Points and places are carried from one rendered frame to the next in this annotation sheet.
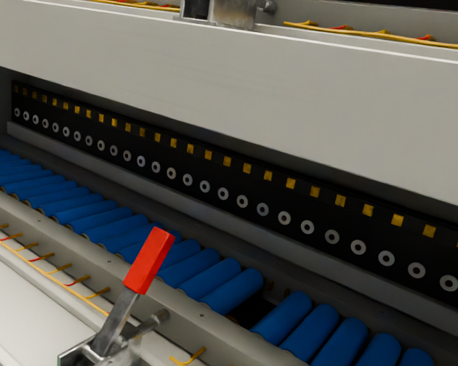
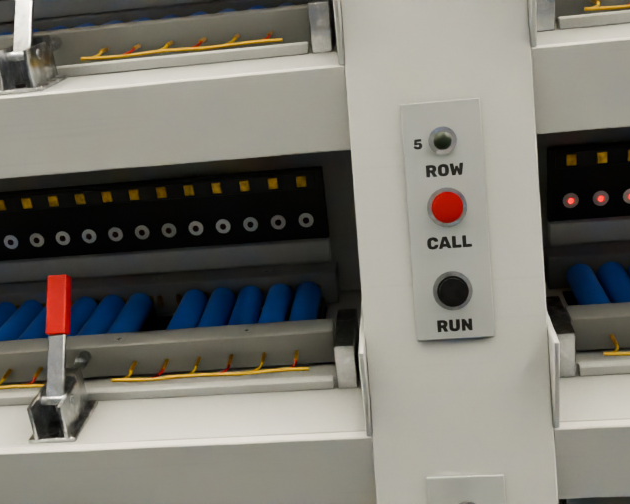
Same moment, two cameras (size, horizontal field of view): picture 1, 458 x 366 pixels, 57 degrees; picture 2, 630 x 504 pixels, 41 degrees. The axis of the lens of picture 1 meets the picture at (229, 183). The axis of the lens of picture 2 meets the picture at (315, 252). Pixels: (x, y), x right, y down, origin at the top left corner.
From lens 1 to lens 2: 0.30 m
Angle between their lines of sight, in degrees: 24
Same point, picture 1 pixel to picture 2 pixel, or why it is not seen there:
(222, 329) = (143, 338)
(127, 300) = (58, 343)
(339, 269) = (216, 254)
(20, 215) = not seen: outside the picture
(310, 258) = (185, 258)
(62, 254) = not seen: outside the picture
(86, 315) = (8, 396)
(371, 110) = (188, 118)
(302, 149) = (154, 159)
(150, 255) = (59, 299)
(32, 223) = not seen: outside the picture
